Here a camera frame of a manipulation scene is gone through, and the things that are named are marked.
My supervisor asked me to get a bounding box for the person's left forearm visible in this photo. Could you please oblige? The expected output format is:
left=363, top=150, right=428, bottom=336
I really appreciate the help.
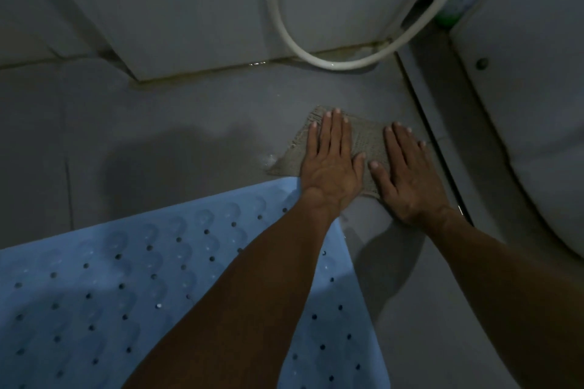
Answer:
left=123, top=190, right=341, bottom=389

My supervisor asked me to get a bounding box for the person's right forearm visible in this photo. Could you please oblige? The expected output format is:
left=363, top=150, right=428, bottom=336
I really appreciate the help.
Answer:
left=424, top=207, right=584, bottom=389

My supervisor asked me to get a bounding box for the grey cloth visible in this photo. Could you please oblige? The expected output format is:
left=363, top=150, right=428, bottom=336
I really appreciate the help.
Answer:
left=266, top=105, right=433, bottom=199

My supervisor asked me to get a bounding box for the person's right hand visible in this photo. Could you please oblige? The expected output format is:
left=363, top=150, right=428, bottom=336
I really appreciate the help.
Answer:
left=368, top=122, right=453, bottom=227

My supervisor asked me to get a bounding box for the white sprayer hose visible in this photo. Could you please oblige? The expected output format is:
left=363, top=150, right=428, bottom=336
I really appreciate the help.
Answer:
left=263, top=0, right=489, bottom=72

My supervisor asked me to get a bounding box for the white toilet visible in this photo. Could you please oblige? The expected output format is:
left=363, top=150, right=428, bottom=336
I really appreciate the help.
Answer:
left=449, top=0, right=584, bottom=260

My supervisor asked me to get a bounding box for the person's left hand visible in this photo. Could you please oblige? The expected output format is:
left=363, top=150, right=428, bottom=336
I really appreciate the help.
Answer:
left=299, top=108, right=367, bottom=217

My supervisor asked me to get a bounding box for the blue bath mat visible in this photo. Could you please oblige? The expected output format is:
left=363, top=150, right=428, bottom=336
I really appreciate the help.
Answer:
left=0, top=176, right=391, bottom=389

